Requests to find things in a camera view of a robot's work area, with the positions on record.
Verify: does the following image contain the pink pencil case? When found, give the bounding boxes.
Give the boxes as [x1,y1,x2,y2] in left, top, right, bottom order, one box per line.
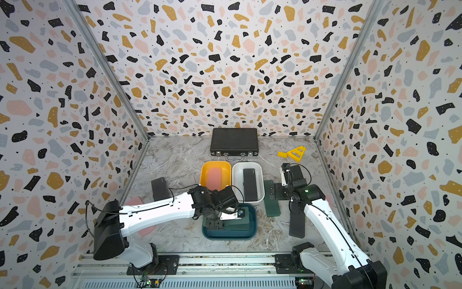
[206,167,221,191]
[125,196,155,238]

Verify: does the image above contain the green pencil case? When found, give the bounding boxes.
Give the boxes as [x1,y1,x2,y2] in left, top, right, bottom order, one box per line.
[223,216,250,231]
[238,206,250,218]
[263,180,281,217]

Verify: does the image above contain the dark grey pencil case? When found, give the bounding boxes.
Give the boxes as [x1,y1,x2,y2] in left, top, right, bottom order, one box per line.
[151,177,172,202]
[243,169,258,202]
[289,201,306,238]

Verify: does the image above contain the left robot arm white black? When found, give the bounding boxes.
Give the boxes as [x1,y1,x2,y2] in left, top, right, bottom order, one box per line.
[93,186,239,269]

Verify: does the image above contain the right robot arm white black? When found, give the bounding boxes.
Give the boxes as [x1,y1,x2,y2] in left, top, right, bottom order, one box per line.
[274,184,387,289]

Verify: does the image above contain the yellow storage box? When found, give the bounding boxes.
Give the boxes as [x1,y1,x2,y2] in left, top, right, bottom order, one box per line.
[199,161,232,191]

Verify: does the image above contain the teal storage box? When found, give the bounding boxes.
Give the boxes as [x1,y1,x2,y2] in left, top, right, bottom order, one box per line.
[202,204,257,241]

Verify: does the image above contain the white storage box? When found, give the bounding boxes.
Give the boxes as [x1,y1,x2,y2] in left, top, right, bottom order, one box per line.
[232,162,265,205]

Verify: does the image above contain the yellow plastic triangle piece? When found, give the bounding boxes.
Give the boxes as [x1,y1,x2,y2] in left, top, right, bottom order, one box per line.
[277,146,306,163]

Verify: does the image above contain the black briefcase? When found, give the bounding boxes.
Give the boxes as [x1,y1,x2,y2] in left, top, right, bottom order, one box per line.
[210,128,259,157]

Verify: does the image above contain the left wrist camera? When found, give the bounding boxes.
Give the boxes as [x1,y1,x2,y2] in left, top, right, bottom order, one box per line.
[215,186,239,214]

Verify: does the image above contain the aluminium rail front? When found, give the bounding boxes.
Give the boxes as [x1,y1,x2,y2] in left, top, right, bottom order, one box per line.
[70,252,329,289]

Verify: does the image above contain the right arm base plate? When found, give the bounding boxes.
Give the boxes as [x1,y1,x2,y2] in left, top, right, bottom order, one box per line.
[274,253,322,274]

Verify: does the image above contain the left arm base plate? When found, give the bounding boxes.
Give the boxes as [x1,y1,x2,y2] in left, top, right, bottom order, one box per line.
[126,255,180,276]

